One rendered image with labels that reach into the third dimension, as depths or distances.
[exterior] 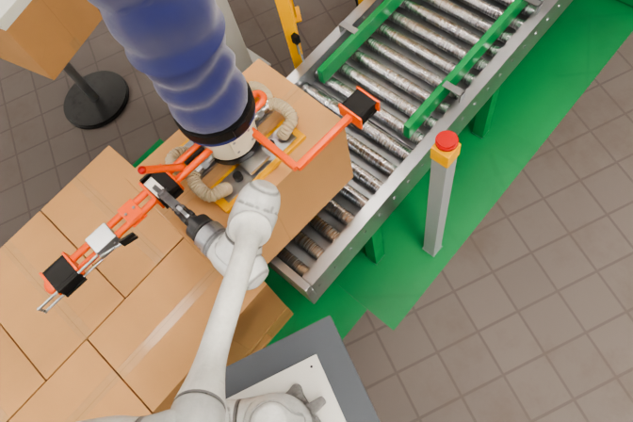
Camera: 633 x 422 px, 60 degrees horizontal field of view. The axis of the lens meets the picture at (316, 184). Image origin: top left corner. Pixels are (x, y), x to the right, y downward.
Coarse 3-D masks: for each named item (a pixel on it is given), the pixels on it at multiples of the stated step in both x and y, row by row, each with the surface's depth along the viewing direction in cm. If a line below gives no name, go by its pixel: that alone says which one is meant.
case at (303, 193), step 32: (256, 64) 188; (288, 96) 180; (320, 128) 173; (160, 160) 176; (320, 160) 178; (192, 192) 169; (288, 192) 175; (320, 192) 194; (224, 224) 163; (288, 224) 191
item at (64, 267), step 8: (64, 256) 149; (56, 264) 148; (64, 264) 148; (72, 264) 147; (40, 272) 148; (48, 272) 147; (56, 272) 147; (64, 272) 146; (72, 272) 146; (48, 280) 146; (56, 280) 146; (64, 280) 146; (56, 288) 145
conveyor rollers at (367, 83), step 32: (480, 0) 249; (512, 0) 246; (384, 32) 250; (416, 32) 248; (448, 32) 247; (416, 64) 239; (448, 64) 237; (480, 64) 235; (320, 96) 239; (384, 96) 236; (416, 96) 235; (384, 160) 222; (352, 192) 218; (320, 224) 214; (288, 256) 211
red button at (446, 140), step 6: (444, 132) 168; (450, 132) 168; (438, 138) 168; (444, 138) 167; (450, 138) 167; (456, 138) 167; (438, 144) 168; (444, 144) 167; (450, 144) 166; (456, 144) 167; (444, 150) 167; (450, 150) 166
